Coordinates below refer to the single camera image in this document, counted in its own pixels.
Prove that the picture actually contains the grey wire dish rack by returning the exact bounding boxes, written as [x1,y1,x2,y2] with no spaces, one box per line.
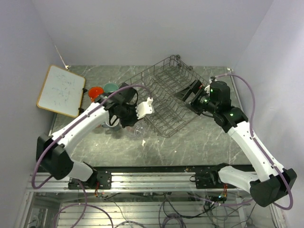
[125,55,209,138]

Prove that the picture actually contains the blue grey plastic cup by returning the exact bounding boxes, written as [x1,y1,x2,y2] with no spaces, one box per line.
[101,119,121,132]

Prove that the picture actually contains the pink mug with handle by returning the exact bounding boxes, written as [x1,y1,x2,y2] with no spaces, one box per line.
[93,125,103,134]

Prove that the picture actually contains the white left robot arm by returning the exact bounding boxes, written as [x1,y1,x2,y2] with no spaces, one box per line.
[31,85,154,189]

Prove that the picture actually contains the aluminium mounting rail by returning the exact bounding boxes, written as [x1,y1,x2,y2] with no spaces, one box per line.
[27,171,243,193]

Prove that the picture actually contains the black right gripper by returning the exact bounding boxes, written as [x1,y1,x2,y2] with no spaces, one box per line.
[174,79,218,115]

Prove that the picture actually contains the yellow framed whiteboard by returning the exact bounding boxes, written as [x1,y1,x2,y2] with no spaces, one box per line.
[37,65,86,117]

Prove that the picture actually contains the green mug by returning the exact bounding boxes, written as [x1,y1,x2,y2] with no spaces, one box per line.
[103,83,119,93]

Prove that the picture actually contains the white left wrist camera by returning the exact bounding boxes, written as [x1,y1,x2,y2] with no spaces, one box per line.
[135,97,154,120]

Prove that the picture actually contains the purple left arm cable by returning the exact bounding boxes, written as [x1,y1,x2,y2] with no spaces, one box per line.
[31,85,152,228]

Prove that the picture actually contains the orange mug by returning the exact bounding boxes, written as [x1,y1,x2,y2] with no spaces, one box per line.
[88,86,104,102]

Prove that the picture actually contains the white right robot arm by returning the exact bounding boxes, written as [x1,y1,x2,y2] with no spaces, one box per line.
[175,80,297,207]

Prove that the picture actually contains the clear glass cup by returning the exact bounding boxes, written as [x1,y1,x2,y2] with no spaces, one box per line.
[134,126,146,138]

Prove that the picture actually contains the pink tumbler cup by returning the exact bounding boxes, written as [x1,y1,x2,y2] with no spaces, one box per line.
[125,126,136,134]

